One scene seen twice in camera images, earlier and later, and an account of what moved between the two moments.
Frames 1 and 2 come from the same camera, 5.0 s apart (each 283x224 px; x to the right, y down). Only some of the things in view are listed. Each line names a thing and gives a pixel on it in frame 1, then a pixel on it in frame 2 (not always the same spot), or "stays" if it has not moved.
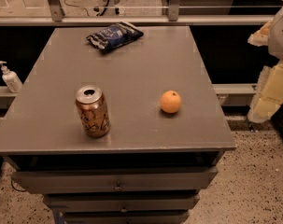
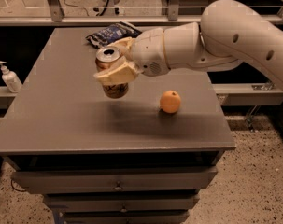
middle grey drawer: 92,203 stays
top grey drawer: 114,180 stays
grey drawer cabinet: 151,165 stays
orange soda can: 93,111 → 106,57
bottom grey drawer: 159,217 stays
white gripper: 281,35 → 148,51
